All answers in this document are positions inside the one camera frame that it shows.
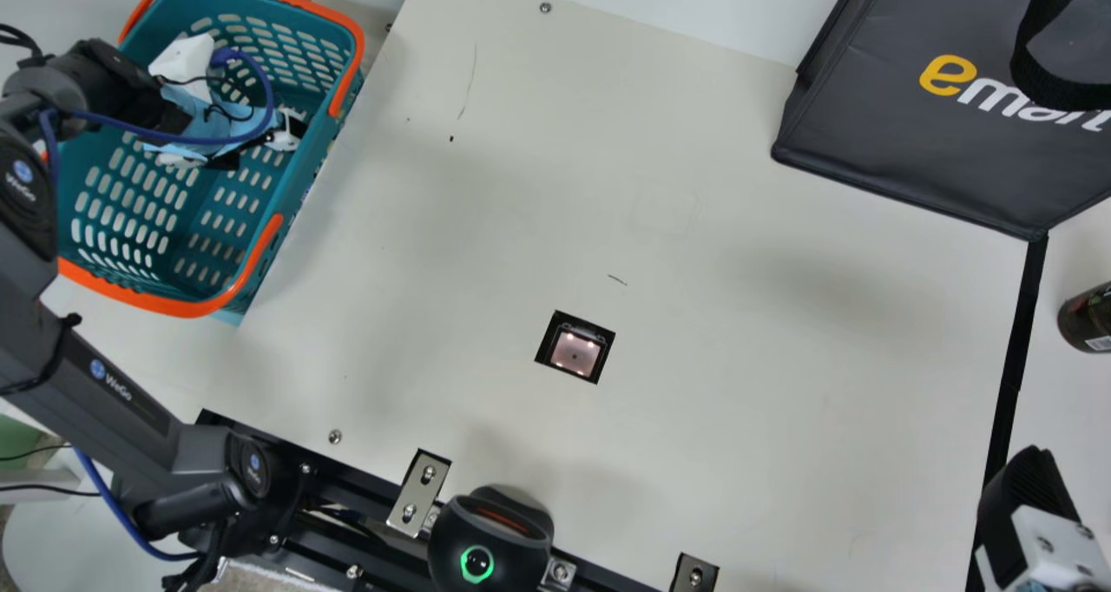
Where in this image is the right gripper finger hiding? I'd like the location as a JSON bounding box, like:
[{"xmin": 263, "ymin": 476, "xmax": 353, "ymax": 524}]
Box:
[{"xmin": 976, "ymin": 444, "xmax": 1111, "ymax": 592}]

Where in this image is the small square scanner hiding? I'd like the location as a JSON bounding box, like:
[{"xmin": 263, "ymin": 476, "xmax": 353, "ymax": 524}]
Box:
[{"xmin": 535, "ymin": 310, "xmax": 616, "ymax": 385}]

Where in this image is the blue cable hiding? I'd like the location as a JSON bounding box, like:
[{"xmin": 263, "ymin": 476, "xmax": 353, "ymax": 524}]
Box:
[
  {"xmin": 71, "ymin": 447, "xmax": 202, "ymax": 563},
  {"xmin": 36, "ymin": 45, "xmax": 277, "ymax": 176}
]

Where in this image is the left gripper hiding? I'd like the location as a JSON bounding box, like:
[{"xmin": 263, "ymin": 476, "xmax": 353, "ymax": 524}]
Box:
[{"xmin": 139, "ymin": 84, "xmax": 306, "ymax": 173}]

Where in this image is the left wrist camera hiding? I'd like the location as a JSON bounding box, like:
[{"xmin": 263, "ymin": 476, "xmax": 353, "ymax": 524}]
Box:
[{"xmin": 149, "ymin": 35, "xmax": 216, "ymax": 81}]

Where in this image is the black strip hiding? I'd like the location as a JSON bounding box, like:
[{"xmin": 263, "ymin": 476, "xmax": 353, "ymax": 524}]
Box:
[{"xmin": 965, "ymin": 234, "xmax": 1049, "ymax": 592}]

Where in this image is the black device with green light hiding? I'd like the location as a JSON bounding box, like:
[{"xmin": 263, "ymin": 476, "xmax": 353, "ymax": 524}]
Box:
[{"xmin": 427, "ymin": 486, "xmax": 556, "ymax": 592}]

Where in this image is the teal shopping basket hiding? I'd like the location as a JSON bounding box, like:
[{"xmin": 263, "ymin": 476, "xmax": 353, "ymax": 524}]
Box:
[{"xmin": 43, "ymin": 0, "xmax": 365, "ymax": 319}]

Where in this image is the dark coffee bottle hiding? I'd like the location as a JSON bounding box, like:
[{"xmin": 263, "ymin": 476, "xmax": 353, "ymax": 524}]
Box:
[{"xmin": 1057, "ymin": 281, "xmax": 1111, "ymax": 354}]

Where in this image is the dark grey bag with straps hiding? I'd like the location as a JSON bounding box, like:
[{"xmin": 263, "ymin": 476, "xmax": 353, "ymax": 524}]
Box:
[{"xmin": 771, "ymin": 0, "xmax": 1111, "ymax": 242}]

